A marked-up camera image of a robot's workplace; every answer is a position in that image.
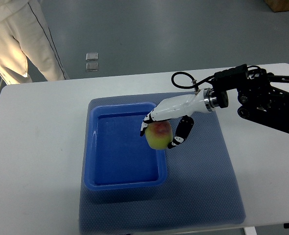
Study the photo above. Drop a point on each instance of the grey blue table mat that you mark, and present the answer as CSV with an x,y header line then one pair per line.
x,y
200,190

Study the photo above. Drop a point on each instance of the upper metal floor plate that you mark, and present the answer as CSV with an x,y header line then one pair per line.
x,y
92,56

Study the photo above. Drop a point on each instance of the person in beige trousers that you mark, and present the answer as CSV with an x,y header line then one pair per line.
x,y
24,37

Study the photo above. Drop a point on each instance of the yellow red peach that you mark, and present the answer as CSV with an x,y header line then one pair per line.
x,y
159,134

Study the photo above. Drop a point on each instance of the lower metal floor plate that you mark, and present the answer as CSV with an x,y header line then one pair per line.
x,y
92,66

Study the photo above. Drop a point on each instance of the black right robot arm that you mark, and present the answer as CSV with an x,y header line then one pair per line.
x,y
264,97

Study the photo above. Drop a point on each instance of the brown cardboard box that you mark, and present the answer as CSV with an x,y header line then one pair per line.
x,y
278,5

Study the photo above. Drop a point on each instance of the white table leg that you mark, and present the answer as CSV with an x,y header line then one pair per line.
x,y
250,231

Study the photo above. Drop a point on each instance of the metal floor plate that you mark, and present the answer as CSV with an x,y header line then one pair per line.
x,y
92,56
92,66

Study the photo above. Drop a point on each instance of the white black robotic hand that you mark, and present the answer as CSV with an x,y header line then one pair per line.
x,y
178,111

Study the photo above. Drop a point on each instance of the blue plastic tray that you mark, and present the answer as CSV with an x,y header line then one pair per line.
x,y
117,157

